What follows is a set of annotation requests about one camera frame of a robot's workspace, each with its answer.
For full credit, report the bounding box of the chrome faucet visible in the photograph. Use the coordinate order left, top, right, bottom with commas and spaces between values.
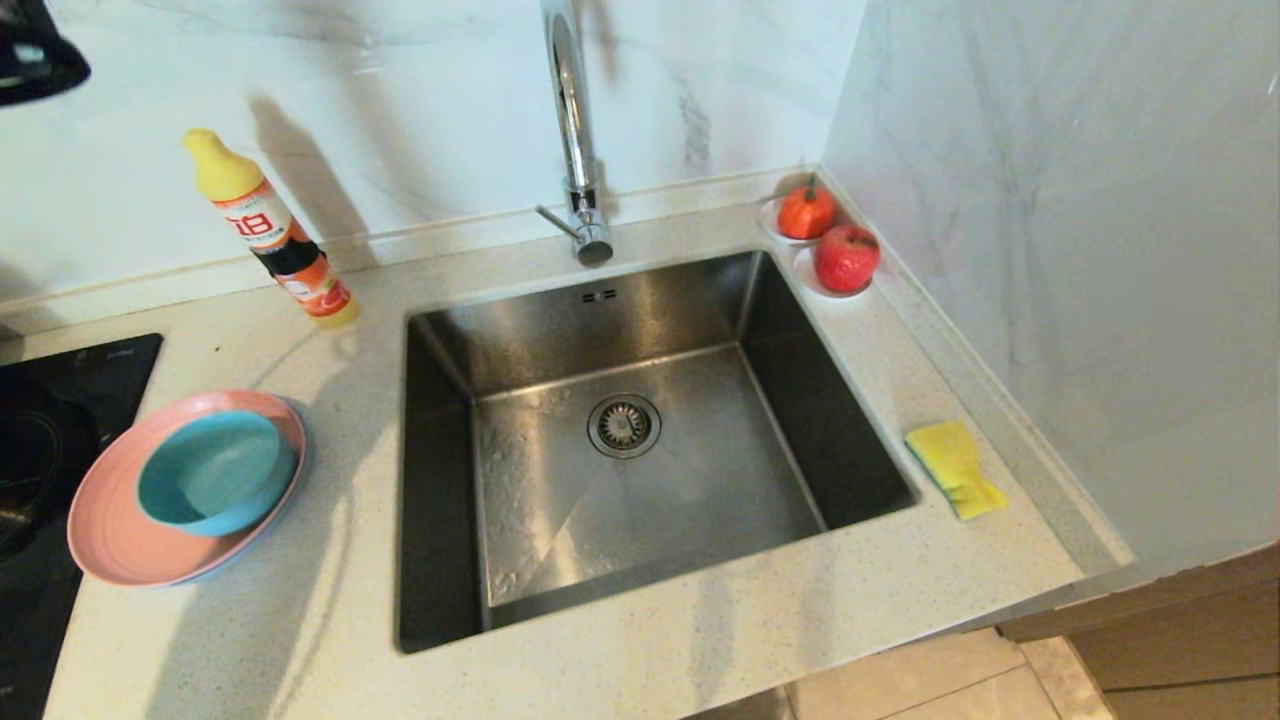
535, 0, 615, 268

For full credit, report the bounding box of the small white dish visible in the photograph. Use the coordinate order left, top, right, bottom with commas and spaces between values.
793, 245, 875, 300
757, 195, 836, 247

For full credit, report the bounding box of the brown wooden cabinet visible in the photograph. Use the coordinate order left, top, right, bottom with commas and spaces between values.
1000, 545, 1280, 720

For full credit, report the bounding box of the red toy apple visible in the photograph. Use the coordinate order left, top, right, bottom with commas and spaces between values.
813, 224, 882, 294

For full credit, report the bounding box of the metal sink drain strainer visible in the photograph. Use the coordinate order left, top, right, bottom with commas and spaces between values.
587, 393, 663, 460

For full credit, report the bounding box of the stainless steel sink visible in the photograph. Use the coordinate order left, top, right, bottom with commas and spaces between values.
397, 250, 922, 656

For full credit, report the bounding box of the orange toy persimmon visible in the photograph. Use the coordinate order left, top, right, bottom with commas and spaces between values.
777, 175, 838, 241

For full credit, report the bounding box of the light blue plate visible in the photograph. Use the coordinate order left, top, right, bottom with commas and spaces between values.
175, 400, 314, 588

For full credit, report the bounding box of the pink plate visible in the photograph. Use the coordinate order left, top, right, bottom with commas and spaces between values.
67, 390, 309, 588

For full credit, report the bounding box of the yellow green sponge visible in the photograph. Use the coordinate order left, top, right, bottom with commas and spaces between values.
904, 420, 1011, 522

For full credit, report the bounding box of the orange detergent bottle yellow cap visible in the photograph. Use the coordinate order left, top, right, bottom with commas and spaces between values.
183, 128, 361, 327

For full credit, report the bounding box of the blue bowl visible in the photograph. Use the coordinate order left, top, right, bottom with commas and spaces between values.
137, 410, 298, 538

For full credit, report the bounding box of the black induction cooktop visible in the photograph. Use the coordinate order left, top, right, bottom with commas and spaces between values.
0, 333, 165, 720

